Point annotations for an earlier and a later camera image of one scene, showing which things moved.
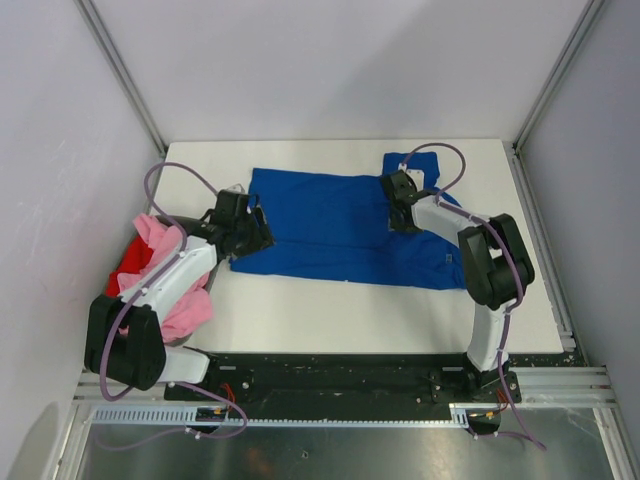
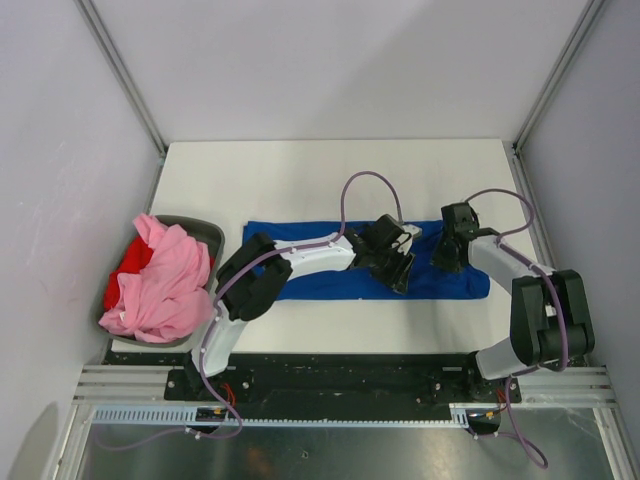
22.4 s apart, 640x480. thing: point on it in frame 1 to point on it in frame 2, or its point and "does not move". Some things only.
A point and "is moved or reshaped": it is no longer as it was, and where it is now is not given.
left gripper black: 262,237 to 398,277
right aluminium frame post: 590,13 does not move
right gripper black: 395,226 to 438,258
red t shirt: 135,257 does not move
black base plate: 297,385 does not move
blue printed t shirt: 335,227 is moved or reshaped
